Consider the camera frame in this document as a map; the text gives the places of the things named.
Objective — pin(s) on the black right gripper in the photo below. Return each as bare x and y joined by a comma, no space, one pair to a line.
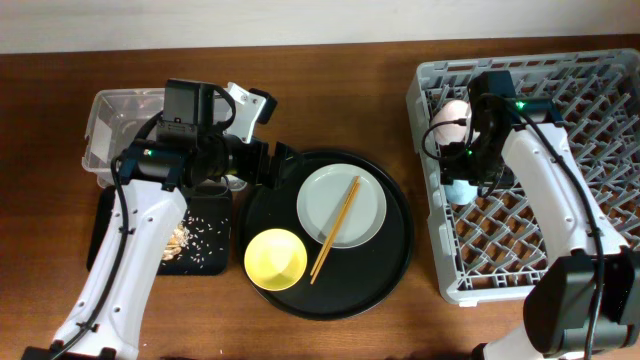
450,167

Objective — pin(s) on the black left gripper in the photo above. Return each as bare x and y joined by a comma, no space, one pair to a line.
257,175

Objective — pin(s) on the blue plastic cup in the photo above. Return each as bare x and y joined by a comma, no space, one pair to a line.
460,192

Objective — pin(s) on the grey round plate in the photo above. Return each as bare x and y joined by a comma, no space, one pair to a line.
324,192

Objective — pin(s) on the pink plastic cup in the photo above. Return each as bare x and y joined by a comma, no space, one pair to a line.
451,121

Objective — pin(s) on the yellow bowl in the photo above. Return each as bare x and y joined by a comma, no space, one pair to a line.
275,259

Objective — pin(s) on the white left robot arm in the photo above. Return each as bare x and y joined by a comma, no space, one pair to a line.
149,204

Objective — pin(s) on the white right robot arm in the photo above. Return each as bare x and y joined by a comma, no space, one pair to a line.
587,302

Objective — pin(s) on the grey dishwasher rack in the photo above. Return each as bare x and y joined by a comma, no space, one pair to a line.
492,249

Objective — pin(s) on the round black tray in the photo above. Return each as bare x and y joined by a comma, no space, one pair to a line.
351,281

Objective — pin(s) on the black rectangular tray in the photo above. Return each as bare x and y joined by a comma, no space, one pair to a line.
208,218

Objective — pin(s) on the pile of food scraps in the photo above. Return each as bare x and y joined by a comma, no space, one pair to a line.
177,242

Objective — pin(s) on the clear plastic bin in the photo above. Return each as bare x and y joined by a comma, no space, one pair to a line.
115,118

